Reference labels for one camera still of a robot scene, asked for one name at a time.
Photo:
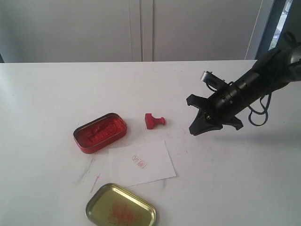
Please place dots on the red stamp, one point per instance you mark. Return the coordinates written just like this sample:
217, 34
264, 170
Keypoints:
151, 122

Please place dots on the dark window frame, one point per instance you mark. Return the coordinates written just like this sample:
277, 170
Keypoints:
285, 16

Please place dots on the white paper sheet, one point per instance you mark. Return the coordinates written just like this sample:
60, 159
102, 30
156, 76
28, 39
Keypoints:
138, 164

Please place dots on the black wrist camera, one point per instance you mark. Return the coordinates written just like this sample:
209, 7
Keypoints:
213, 83

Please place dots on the white cabinet doors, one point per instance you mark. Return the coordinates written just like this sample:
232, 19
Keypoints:
34, 31

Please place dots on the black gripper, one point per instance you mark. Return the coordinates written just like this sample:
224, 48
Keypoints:
252, 90

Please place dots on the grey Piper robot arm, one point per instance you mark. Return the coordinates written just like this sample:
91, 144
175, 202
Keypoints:
285, 63

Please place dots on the red ink pad tin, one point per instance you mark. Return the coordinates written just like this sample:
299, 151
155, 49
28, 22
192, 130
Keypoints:
100, 133

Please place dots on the gold tin lid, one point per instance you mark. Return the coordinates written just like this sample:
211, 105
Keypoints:
113, 205

